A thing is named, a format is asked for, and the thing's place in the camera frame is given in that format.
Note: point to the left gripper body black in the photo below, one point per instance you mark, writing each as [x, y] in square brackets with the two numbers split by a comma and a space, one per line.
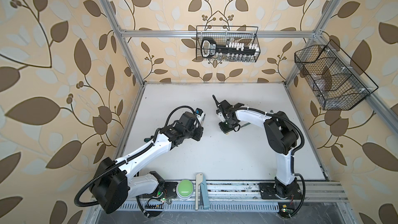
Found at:
[194, 132]

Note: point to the wire basket right wall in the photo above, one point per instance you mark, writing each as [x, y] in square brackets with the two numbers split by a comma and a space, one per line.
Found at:
[337, 81]

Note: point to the aluminium front rail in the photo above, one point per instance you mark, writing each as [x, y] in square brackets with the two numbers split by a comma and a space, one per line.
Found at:
[221, 191]

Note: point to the green push button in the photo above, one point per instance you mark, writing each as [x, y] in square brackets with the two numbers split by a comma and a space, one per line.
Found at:
[184, 189]

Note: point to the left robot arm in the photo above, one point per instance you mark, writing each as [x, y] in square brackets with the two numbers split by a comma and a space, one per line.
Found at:
[116, 180]

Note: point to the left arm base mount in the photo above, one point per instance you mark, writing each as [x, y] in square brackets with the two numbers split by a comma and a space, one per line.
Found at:
[166, 191]

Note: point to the black socket holder tool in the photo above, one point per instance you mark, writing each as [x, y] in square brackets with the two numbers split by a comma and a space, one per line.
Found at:
[210, 48]

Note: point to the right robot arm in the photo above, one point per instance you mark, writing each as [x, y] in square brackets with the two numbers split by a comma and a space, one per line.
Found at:
[283, 136]

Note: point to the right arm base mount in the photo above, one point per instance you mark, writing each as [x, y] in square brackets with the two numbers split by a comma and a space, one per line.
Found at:
[279, 191]

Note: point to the beige blue handled tool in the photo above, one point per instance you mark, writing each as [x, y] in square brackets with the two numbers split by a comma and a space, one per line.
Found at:
[201, 192]

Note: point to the wire basket back wall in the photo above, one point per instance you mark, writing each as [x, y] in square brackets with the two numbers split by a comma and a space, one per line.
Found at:
[243, 34]

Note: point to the wire basket wall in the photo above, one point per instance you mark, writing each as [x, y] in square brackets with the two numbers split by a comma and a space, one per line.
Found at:
[337, 81]
[243, 34]

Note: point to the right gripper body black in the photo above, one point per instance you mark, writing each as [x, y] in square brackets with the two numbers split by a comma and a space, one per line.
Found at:
[226, 126]

